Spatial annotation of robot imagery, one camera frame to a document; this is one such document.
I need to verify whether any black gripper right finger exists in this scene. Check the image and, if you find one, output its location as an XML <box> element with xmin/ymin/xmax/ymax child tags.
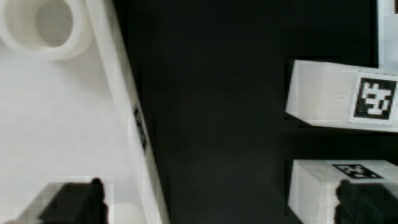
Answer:
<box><xmin>334</xmin><ymin>180</ymin><xmax>398</xmax><ymax>224</ymax></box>

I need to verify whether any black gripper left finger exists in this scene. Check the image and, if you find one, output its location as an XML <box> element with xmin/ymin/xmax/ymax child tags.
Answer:
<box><xmin>10</xmin><ymin>177</ymin><xmax>112</xmax><ymax>224</ymax></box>

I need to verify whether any white table leg with tag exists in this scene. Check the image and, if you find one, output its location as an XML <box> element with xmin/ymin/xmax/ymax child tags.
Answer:
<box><xmin>288</xmin><ymin>160</ymin><xmax>398</xmax><ymax>224</ymax></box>
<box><xmin>286</xmin><ymin>60</ymin><xmax>398</xmax><ymax>133</ymax></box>

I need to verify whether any white square tabletop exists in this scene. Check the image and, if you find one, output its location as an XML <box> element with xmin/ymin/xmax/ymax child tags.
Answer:
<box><xmin>0</xmin><ymin>0</ymin><xmax>170</xmax><ymax>224</ymax></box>

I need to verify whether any white sheet with fiducial tags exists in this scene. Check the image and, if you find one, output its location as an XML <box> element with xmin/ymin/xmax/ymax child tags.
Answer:
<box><xmin>376</xmin><ymin>0</ymin><xmax>398</xmax><ymax>71</ymax></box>

